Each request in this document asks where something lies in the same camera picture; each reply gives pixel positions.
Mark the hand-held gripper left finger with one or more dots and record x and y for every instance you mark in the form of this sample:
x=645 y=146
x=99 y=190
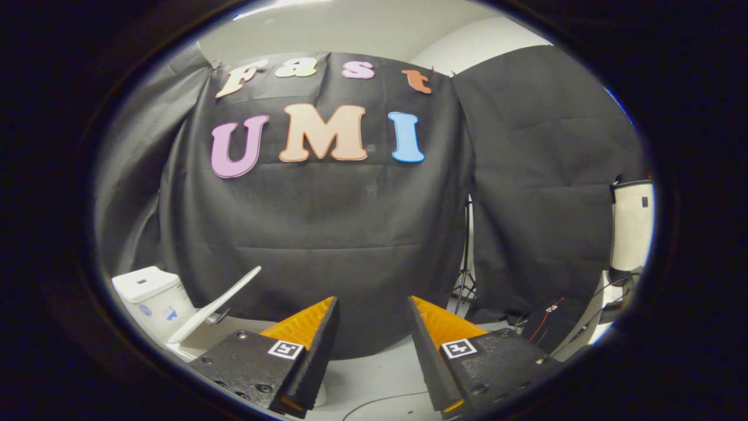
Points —
x=318 y=351

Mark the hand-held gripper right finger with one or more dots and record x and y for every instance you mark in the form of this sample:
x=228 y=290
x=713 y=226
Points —
x=426 y=351

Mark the black backdrop cloth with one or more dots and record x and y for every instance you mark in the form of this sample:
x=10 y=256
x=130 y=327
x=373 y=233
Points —
x=350 y=234

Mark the white toilet lid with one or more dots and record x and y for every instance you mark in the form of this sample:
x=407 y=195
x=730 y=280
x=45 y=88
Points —
x=216 y=307

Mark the white panel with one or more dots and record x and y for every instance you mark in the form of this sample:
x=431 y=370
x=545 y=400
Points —
x=631 y=228

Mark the black tripod stand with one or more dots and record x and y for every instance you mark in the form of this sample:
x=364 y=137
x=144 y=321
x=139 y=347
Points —
x=466 y=263

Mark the white toilet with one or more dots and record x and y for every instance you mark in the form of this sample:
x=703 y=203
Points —
x=146 y=286

